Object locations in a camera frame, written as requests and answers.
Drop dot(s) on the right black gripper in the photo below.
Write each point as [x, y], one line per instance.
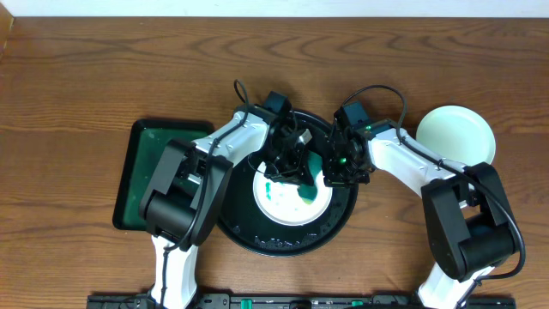
[340, 181]

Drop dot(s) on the white plate green stains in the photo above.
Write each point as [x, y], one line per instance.
[292, 205]

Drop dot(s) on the green yellow sponge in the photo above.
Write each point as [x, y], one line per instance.
[311, 184]

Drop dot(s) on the rectangular dark green tray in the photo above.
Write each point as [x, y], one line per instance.
[148, 138]

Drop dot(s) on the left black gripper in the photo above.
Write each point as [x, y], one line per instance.
[287, 172]

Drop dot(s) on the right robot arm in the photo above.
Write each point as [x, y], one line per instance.
[470, 227]

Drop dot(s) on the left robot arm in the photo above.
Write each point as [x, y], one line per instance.
[184, 196]

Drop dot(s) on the round black tray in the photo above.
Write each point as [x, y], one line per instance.
[243, 222]

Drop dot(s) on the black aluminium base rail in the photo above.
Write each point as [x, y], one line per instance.
[230, 301]

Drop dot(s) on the mint green plate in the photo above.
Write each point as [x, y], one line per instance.
[459, 134]

